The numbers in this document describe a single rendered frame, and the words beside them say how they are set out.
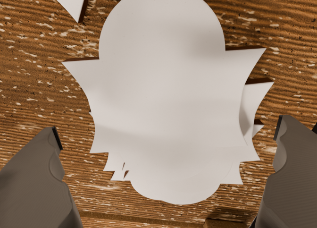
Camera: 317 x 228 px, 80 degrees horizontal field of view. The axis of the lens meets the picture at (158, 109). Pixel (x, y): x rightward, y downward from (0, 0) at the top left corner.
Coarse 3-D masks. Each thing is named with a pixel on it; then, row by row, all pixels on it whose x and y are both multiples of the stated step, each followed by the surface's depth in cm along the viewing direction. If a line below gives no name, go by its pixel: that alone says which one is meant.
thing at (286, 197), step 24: (288, 120) 10; (288, 144) 8; (312, 144) 8; (288, 168) 7; (312, 168) 7; (264, 192) 6; (288, 192) 6; (312, 192) 6; (264, 216) 6; (288, 216) 5; (312, 216) 5
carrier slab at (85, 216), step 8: (80, 216) 28; (88, 216) 28; (96, 216) 28; (104, 216) 28; (112, 216) 28; (120, 216) 29; (128, 216) 29; (88, 224) 29; (96, 224) 29; (104, 224) 29; (112, 224) 28; (120, 224) 28; (128, 224) 28; (136, 224) 28; (144, 224) 28; (152, 224) 28; (160, 224) 28; (168, 224) 29; (176, 224) 29; (184, 224) 29; (192, 224) 29; (200, 224) 29
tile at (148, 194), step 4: (116, 172) 22; (120, 172) 22; (124, 172) 22; (112, 176) 22; (116, 176) 22; (120, 176) 22; (132, 184) 23; (136, 188) 23; (140, 188) 23; (140, 192) 23; (144, 192) 23; (148, 192) 23; (148, 196) 24; (152, 196) 24
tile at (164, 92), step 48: (144, 0) 10; (192, 0) 10; (144, 48) 11; (192, 48) 11; (240, 48) 12; (96, 96) 13; (144, 96) 13; (192, 96) 13; (240, 96) 13; (96, 144) 15; (144, 144) 14; (192, 144) 14; (240, 144) 14
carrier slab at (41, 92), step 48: (0, 0) 15; (48, 0) 15; (96, 0) 15; (240, 0) 15; (288, 0) 15; (0, 48) 17; (48, 48) 17; (96, 48) 17; (288, 48) 16; (0, 96) 19; (48, 96) 19; (288, 96) 18; (0, 144) 22; (96, 192) 25; (240, 192) 25
